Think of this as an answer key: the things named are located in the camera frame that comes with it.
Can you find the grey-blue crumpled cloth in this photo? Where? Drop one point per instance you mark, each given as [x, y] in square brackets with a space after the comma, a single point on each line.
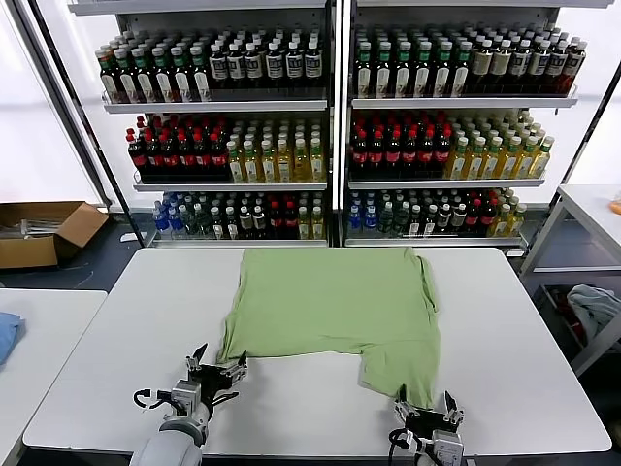
[592, 303]

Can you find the red cap cola bottle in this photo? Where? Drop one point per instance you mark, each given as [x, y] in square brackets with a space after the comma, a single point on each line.
[275, 222]
[487, 218]
[137, 157]
[473, 218]
[427, 155]
[169, 159]
[290, 222]
[186, 159]
[443, 154]
[360, 156]
[203, 158]
[218, 157]
[153, 157]
[377, 156]
[394, 156]
[411, 156]

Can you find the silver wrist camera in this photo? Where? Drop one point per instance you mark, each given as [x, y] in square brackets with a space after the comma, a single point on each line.
[448, 449]
[186, 395]

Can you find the black slanted frame pole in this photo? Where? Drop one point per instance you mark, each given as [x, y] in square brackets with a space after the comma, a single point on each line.
[580, 145]
[87, 121]

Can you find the red crumpled cloth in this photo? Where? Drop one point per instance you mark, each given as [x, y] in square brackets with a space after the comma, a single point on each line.
[565, 306]

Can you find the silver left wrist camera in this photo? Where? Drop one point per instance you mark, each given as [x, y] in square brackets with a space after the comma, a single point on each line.
[186, 395]

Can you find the silver frame pole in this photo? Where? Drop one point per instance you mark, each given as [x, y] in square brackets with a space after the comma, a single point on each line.
[59, 97]

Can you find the dark storage crate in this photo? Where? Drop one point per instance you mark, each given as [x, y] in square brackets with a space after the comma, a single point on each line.
[550, 303]

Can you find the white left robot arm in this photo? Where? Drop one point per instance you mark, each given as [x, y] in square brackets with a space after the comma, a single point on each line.
[165, 446]

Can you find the grey frame side table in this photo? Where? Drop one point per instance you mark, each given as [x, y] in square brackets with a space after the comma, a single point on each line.
[589, 209]

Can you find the blue water bottle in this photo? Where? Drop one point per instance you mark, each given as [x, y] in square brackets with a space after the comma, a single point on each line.
[161, 221]
[371, 219]
[175, 222]
[355, 219]

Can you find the dark tea bottle green cap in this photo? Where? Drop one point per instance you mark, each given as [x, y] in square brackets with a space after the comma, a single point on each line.
[383, 73]
[364, 73]
[442, 73]
[461, 72]
[181, 73]
[403, 73]
[423, 73]
[108, 77]
[126, 75]
[163, 74]
[199, 73]
[144, 75]

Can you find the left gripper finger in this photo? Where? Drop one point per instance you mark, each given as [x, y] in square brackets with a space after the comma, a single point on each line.
[238, 371]
[195, 363]

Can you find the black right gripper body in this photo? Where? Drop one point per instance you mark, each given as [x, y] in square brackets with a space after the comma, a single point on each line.
[429, 420]

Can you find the dark bottle white blue label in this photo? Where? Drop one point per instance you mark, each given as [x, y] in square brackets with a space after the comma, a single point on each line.
[557, 64]
[294, 64]
[313, 63]
[574, 63]
[236, 67]
[218, 68]
[538, 64]
[520, 64]
[253, 66]
[274, 65]

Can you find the green tinted water bottle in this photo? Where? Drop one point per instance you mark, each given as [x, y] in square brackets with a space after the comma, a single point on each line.
[401, 219]
[386, 219]
[191, 222]
[204, 223]

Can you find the grey metal parts bundle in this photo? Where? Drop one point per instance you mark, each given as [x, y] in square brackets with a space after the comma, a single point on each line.
[34, 227]

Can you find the brown cardboard box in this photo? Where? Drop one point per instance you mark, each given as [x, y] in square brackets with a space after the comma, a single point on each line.
[29, 252]

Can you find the clear cup orange contents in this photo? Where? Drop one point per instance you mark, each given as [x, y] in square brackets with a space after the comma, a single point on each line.
[616, 206]

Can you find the green polo shirt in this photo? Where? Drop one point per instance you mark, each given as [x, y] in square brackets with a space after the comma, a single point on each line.
[330, 301]

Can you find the yellow juice bottle green label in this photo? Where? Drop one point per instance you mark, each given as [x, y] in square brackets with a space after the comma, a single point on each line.
[269, 165]
[236, 165]
[510, 162]
[252, 165]
[304, 224]
[518, 222]
[285, 164]
[317, 224]
[317, 163]
[527, 161]
[457, 162]
[502, 222]
[302, 164]
[542, 160]
[474, 162]
[492, 162]

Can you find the blue folded cloth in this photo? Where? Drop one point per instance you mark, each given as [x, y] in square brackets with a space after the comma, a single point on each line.
[7, 335]

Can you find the white paper scrap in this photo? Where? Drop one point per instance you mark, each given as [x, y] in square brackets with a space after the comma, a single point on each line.
[129, 237]

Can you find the dark drink bottle white cap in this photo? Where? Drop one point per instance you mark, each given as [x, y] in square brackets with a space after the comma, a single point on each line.
[259, 224]
[246, 224]
[415, 222]
[459, 219]
[218, 225]
[232, 225]
[444, 219]
[430, 222]

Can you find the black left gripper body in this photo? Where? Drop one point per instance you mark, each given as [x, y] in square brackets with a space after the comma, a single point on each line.
[213, 381]

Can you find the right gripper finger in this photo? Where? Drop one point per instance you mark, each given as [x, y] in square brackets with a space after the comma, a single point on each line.
[403, 408]
[453, 412]

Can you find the dark bottle beige label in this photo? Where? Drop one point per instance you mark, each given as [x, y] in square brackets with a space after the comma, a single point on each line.
[482, 65]
[501, 65]

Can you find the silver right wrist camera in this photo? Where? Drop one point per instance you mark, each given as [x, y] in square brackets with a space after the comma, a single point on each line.
[448, 449]

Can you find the grey metal shelf unit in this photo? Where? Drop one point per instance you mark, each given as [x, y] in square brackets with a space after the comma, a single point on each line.
[461, 103]
[218, 106]

